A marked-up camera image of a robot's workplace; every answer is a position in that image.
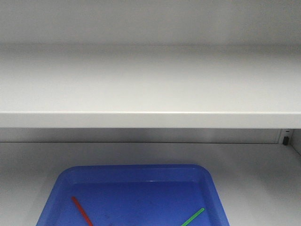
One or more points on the black shelf support clip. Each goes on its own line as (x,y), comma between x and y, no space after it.
(286,140)

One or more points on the red plastic spoon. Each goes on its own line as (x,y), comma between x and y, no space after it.
(82,211)

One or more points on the blue plastic tray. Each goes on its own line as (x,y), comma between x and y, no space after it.
(134,195)

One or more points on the white cabinet shelf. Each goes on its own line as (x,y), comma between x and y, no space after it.
(90,86)

